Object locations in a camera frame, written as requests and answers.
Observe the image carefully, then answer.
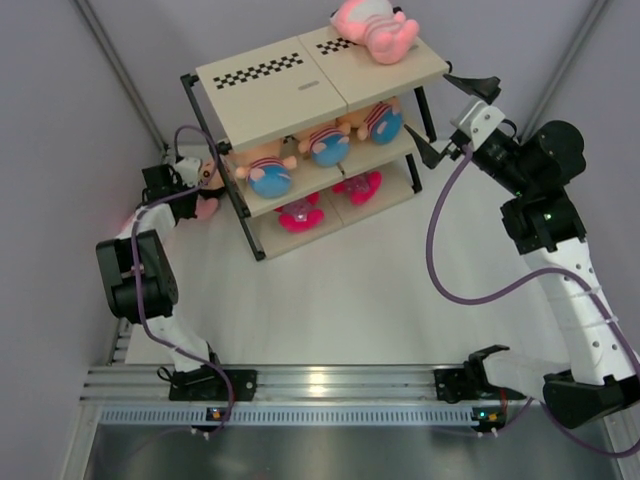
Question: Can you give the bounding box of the pink striped plush toy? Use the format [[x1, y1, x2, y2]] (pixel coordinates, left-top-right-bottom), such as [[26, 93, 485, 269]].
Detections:
[[195, 188, 226, 221], [330, 0, 420, 65]]

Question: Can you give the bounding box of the blue pants boy plush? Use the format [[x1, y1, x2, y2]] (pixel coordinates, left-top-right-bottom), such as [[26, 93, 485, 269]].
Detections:
[[231, 139, 298, 199], [295, 124, 350, 167], [343, 97, 404, 145]]

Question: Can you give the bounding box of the magenta legs doll plush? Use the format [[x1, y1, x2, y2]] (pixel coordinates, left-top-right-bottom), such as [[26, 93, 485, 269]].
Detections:
[[331, 171, 382, 206], [276, 192, 325, 234]]

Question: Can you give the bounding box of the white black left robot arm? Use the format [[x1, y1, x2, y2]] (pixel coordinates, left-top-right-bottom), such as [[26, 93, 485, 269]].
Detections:
[[96, 157, 226, 400]]

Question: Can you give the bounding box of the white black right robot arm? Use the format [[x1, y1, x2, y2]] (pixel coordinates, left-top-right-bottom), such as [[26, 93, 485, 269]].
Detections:
[[418, 77, 639, 430]]

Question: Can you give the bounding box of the beige three-tier shelf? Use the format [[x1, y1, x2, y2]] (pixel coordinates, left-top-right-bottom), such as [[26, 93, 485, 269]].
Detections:
[[181, 27, 449, 261]]

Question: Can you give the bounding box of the black-haired doll plush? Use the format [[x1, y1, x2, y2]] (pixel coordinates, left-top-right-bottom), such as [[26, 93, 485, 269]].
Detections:
[[199, 157, 225, 192]]

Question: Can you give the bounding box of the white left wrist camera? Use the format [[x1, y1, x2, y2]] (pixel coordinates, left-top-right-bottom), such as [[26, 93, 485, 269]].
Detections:
[[173, 157, 202, 188]]

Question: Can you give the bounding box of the right aluminium frame post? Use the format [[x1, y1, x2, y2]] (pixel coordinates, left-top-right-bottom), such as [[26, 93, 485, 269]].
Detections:
[[518, 0, 613, 141]]

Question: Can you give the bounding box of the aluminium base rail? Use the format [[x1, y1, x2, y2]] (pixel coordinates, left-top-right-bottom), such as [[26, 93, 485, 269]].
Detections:
[[80, 364, 460, 404]]

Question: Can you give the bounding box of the white slotted cable duct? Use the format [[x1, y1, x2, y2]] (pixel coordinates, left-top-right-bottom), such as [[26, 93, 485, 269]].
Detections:
[[100, 405, 501, 427]]

